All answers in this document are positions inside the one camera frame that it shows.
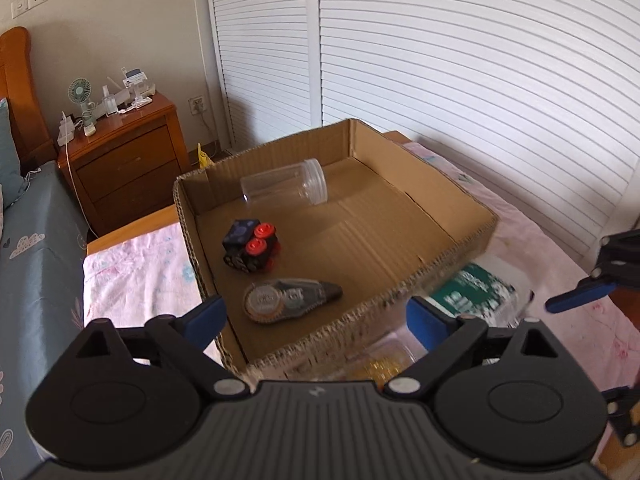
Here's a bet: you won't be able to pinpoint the white phone stand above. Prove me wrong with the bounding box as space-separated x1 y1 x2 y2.
122 67 152 108

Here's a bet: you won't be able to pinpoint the clear bottle yellow capsules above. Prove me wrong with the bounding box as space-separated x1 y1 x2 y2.
335 330 426 389

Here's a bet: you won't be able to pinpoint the wall outlet with plug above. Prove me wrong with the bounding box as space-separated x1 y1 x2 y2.
189 96 206 116

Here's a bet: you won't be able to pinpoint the blue pillow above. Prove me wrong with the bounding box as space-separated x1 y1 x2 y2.
0 98 27 209

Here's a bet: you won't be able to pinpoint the brown cardboard box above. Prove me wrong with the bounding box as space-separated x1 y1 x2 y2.
174 119 498 379

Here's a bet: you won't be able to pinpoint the correction tape dispenser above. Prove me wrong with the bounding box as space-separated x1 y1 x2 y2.
243 278 343 324

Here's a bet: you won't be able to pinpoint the yellow dustpan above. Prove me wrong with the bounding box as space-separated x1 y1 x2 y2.
198 144 213 169

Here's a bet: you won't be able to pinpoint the wooden bed headboard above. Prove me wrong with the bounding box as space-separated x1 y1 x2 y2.
0 26 58 172

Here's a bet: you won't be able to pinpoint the white medical bottle green label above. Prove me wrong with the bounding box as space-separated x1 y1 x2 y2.
426 254 535 327

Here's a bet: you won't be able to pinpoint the white power strip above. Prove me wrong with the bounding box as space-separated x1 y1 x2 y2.
58 112 76 148

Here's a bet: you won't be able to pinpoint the wooden nightstand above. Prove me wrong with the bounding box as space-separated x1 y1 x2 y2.
58 93 191 236

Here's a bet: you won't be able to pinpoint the blue bed sheet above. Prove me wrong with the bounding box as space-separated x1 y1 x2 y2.
1 162 88 479

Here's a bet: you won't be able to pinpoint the clear plastic jar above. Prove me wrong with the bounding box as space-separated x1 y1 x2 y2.
240 158 329 208

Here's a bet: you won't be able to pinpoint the white louvered closet doors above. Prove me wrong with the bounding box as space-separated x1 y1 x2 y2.
209 0 639 264

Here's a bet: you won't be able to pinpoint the black toy car red wheels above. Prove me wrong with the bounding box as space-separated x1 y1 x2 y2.
222 219 281 274

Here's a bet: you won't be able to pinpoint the small green desk fan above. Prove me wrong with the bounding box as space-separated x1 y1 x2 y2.
67 77 96 127

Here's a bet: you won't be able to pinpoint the white wall switch plates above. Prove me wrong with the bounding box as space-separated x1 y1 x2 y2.
10 0 48 20

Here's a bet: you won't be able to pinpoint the clear spray bottle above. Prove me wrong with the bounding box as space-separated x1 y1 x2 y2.
102 84 118 116

